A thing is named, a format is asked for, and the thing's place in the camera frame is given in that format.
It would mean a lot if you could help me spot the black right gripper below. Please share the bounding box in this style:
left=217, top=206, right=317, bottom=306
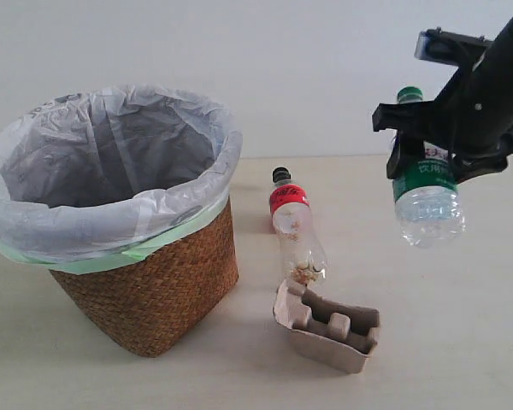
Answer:
left=372, top=50, right=513, bottom=184

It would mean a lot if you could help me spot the green label water bottle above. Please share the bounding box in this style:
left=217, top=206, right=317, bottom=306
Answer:
left=391, top=86, right=467, bottom=249

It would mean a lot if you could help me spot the red label plastic bottle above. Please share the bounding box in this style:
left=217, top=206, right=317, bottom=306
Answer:
left=268, top=167, right=327, bottom=286

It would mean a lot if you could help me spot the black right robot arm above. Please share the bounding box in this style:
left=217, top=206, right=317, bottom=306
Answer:
left=372, top=16, right=513, bottom=183

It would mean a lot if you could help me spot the woven wicker waste basket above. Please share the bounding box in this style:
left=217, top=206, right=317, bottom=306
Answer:
left=50, top=205, right=239, bottom=357

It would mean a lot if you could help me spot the white plastic bin liner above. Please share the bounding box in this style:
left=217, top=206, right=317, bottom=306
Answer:
left=0, top=85, right=243, bottom=274

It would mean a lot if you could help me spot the brown pulp cardboard tray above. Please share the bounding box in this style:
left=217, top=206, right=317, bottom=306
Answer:
left=273, top=279, right=380, bottom=374

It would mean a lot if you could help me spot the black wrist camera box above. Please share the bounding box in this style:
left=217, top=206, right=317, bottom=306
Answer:
left=414, top=27, right=493, bottom=67

